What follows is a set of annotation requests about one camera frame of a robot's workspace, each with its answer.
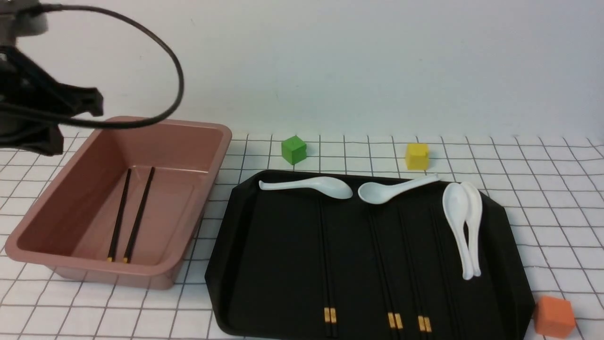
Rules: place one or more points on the pink plastic bin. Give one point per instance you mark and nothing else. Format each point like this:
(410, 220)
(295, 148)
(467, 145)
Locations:
(69, 227)

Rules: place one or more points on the yellow cube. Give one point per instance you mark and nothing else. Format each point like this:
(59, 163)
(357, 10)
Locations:
(417, 157)

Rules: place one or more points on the black chopstick in bin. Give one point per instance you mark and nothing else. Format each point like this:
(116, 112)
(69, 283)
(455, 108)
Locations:
(119, 218)
(138, 220)

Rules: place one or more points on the white ceramic spoon stacked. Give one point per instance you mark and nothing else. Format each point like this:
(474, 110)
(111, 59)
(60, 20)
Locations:
(456, 205)
(473, 222)

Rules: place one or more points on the white ceramic spoon middle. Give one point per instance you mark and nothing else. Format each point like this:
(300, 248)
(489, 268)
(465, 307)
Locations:
(375, 193)

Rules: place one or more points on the white ceramic spoon far left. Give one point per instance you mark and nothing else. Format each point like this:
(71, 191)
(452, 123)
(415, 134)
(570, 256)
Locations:
(329, 186)

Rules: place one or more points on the black chopstick gold band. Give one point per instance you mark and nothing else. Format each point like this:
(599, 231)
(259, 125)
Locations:
(326, 294)
(413, 277)
(329, 273)
(387, 268)
(420, 281)
(382, 277)

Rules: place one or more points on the black rectangular tray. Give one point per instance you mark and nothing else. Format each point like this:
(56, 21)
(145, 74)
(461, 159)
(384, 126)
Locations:
(265, 279)

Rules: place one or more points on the white ceramic spoon lower stacked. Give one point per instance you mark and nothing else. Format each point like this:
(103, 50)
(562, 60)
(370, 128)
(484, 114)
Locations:
(473, 222)

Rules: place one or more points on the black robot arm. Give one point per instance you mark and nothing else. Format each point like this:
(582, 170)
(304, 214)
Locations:
(25, 85)

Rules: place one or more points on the orange cube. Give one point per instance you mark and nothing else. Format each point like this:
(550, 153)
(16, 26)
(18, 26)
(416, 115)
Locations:
(554, 317)

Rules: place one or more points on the green cube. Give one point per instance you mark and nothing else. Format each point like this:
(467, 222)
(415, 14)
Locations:
(294, 150)

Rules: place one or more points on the white ceramic spoon upper stacked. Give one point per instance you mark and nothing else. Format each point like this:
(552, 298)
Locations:
(456, 205)

